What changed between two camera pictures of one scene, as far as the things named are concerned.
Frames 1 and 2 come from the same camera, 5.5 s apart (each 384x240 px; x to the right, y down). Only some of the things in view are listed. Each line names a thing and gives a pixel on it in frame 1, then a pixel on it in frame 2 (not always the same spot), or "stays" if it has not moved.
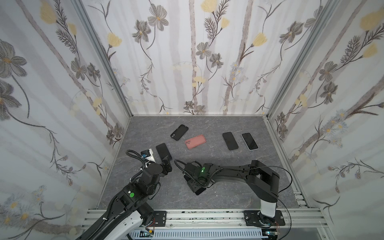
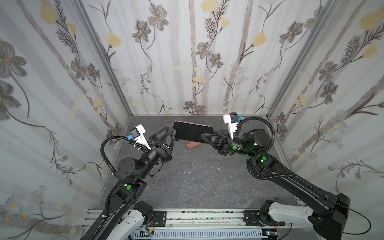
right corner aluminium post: [303, 60] stays
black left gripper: [168, 166] -> [156, 146]
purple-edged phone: [200, 191] -> [191, 132]
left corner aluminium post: [106, 53] stays
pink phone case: [195, 141] stays
